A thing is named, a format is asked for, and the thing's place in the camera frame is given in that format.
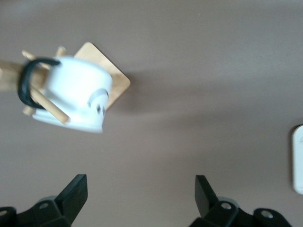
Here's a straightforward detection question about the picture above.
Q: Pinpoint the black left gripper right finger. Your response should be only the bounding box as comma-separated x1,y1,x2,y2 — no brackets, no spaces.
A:
190,175,291,227

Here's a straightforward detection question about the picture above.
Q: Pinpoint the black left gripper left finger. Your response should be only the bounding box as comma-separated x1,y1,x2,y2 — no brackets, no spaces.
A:
0,174,89,227

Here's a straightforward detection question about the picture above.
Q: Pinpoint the white smiley cup black handle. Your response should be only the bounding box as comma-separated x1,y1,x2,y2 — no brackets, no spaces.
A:
18,55,114,134

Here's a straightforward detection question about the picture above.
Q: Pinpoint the brown table cover mat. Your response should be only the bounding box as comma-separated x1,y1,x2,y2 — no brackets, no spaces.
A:
0,0,303,227

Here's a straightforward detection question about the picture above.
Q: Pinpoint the wooden cup rack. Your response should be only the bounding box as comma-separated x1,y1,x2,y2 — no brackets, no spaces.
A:
0,42,131,124

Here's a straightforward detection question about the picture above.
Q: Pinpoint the cream rectangular tray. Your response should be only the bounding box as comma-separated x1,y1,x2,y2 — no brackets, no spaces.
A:
290,123,303,195

